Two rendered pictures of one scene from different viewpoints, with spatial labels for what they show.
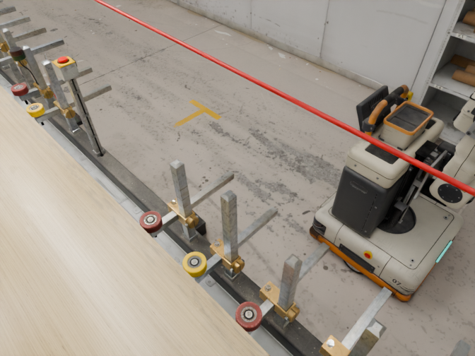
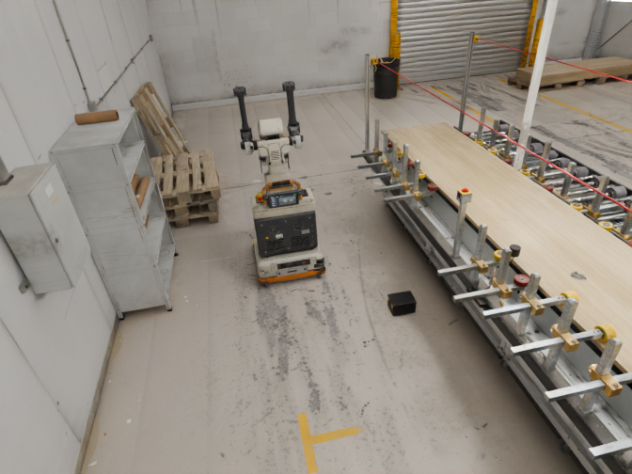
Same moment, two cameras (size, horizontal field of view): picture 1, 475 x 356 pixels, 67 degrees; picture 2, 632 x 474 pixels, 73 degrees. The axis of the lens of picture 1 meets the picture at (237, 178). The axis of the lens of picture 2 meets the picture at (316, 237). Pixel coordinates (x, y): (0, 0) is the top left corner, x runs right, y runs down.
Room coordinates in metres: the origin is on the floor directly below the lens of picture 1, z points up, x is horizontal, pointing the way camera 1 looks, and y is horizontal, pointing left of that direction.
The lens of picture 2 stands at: (3.92, 1.29, 2.53)
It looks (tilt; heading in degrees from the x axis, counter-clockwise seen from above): 33 degrees down; 215
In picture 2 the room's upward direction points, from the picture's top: 4 degrees counter-clockwise
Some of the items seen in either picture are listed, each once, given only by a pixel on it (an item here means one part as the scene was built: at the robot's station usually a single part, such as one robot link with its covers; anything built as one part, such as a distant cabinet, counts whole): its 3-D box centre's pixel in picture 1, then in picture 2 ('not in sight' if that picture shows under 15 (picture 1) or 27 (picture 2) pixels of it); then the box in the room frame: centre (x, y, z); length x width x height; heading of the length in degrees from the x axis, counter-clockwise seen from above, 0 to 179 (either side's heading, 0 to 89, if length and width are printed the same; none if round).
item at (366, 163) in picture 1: (391, 169); (283, 217); (1.34, -0.83, 0.59); 0.55 x 0.34 x 0.83; 134
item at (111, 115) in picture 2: not in sight; (97, 117); (2.09, -1.96, 1.59); 0.30 x 0.08 x 0.08; 134
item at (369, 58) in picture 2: not in sight; (371, 105); (-0.11, -0.68, 1.20); 0.15 x 0.12 x 1.00; 44
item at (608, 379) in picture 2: not in sight; (604, 379); (2.31, 1.61, 0.95); 0.14 x 0.06 x 0.05; 44
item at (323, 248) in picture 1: (288, 285); (387, 174); (0.57, -0.17, 0.81); 0.43 x 0.03 x 0.04; 134
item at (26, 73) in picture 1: (24, 68); (526, 308); (1.93, 1.25, 0.89); 0.04 x 0.04 x 0.48; 44
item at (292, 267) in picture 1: (285, 299); (394, 165); (0.50, -0.15, 0.87); 0.04 x 0.04 x 0.48; 44
